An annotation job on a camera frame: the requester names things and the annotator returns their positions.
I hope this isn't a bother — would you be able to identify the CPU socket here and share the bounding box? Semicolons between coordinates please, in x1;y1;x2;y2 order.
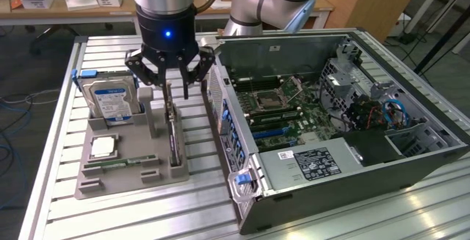
255;90;286;111

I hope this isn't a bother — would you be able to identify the black office chair base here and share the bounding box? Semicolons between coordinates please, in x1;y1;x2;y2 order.
25;24;80;56

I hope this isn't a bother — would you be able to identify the silver CPU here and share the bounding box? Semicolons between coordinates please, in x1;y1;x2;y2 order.
89;137;119;158

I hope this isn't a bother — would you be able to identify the green graphics card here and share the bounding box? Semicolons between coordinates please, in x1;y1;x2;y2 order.
163;80;184;167

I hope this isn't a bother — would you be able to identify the metal socket cover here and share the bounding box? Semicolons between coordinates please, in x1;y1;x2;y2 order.
280;76;306;94

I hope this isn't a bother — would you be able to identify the grey parts rack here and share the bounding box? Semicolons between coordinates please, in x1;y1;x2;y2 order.
75;85;192;201

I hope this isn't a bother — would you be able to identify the white hollow box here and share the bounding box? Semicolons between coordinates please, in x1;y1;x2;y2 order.
64;0;99;12

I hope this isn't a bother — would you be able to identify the hard disk with blue caddy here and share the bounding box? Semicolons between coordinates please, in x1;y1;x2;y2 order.
71;68;143;127

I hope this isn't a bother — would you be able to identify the wooden desk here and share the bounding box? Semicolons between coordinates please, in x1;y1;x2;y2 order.
0;0;335;36

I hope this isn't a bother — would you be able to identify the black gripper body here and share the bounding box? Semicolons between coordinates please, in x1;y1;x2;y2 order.
136;8;201;69

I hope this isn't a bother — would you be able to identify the black tripod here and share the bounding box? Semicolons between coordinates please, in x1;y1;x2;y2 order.
412;0;470;74

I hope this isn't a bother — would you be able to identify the green RAM stick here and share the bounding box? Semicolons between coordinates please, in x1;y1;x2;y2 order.
84;154;157;169

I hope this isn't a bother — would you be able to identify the open PC case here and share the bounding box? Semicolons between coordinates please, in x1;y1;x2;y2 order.
199;30;466;237

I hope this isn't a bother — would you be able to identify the blue expansion slot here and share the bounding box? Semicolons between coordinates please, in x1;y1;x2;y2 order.
252;128;288;139

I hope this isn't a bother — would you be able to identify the metal disk bay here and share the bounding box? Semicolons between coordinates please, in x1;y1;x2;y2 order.
318;57;399;119

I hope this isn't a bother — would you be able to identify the grey power supply unit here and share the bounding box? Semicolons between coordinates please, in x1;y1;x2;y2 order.
255;137;364;194

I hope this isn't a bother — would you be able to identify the wooden cabinet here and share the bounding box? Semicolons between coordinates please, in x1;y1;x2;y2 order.
339;0;408;44

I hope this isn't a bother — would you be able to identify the blue wire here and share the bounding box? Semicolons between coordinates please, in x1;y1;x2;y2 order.
382;100;410;127

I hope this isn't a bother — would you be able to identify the white box with black top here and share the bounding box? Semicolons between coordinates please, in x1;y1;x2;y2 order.
17;0;55;10

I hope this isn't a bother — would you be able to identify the green motherboard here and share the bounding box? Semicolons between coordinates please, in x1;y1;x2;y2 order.
232;73;350;152

